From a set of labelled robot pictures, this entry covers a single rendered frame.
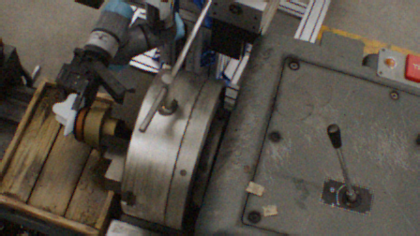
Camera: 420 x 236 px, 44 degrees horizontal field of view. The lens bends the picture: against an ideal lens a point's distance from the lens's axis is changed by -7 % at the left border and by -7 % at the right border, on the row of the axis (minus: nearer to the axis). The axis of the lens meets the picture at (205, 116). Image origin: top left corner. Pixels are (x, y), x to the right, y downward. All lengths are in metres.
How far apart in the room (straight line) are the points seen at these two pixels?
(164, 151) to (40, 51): 1.79
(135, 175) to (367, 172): 0.41
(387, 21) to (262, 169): 2.15
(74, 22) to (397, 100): 1.99
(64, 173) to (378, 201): 0.75
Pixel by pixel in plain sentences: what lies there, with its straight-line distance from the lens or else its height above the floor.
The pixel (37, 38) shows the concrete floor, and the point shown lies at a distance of 2.77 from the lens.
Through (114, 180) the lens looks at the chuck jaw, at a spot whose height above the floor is 1.13.
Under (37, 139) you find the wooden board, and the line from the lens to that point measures 1.41.
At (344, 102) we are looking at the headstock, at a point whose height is 1.26.
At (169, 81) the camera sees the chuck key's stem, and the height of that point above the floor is 1.32.
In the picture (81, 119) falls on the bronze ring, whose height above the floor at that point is 1.11.
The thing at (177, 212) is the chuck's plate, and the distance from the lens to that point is 1.03.
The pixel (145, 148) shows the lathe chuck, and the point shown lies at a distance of 0.99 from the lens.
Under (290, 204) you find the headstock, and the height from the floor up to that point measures 1.26.
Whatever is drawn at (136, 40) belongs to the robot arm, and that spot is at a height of 1.01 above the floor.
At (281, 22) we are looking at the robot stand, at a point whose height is 0.21.
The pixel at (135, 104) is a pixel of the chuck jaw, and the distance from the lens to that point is 1.12.
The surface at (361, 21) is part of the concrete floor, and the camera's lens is 2.95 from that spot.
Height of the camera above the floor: 2.09
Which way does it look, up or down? 59 degrees down
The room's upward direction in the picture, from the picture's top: 6 degrees clockwise
